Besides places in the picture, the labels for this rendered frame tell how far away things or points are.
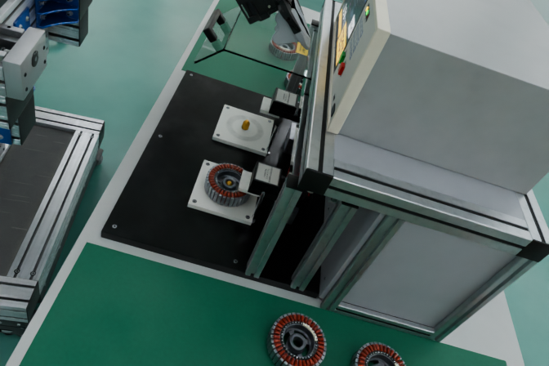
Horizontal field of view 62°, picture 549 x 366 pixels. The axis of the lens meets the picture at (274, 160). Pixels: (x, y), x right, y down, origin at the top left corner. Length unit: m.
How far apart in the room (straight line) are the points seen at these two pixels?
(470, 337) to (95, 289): 0.81
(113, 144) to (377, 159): 1.64
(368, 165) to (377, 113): 0.09
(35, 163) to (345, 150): 1.35
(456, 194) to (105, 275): 0.66
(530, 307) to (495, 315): 1.33
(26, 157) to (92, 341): 1.13
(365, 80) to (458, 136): 0.19
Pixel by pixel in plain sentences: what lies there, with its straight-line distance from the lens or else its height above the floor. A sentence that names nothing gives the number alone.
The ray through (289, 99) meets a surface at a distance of 1.19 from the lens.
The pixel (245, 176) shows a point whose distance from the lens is 1.07.
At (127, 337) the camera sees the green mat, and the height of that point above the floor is 0.75.
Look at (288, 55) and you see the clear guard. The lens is 1.07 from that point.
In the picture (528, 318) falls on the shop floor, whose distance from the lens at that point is 2.55.
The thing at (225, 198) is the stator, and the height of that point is 0.81.
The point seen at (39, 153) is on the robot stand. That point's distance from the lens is 1.93.
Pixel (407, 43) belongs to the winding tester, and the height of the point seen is 1.31.
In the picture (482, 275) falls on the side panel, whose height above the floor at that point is 0.98.
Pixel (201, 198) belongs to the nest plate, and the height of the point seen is 0.78.
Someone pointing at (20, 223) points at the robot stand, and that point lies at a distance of 1.72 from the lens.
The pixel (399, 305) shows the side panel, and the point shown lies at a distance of 1.03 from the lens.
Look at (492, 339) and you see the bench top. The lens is 1.23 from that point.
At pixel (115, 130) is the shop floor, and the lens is 2.34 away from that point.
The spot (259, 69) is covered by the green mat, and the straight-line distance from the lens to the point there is 1.59.
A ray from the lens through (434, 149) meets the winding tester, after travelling 0.84.
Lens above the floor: 1.58
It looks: 41 degrees down
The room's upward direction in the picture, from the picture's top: 23 degrees clockwise
